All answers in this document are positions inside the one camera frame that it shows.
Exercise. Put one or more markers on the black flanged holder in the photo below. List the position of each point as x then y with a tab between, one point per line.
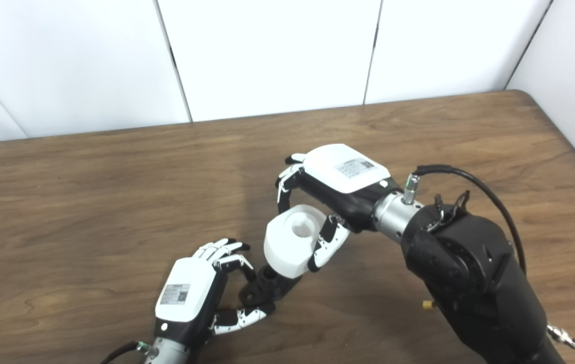
267	288

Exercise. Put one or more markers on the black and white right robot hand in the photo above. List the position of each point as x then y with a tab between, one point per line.
343	172

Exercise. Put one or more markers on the round white piece with holes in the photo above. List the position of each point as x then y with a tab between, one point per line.
285	247

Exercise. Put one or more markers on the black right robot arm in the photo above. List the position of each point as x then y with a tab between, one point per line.
469	273

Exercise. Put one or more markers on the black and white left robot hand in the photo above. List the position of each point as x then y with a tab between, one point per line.
186	293

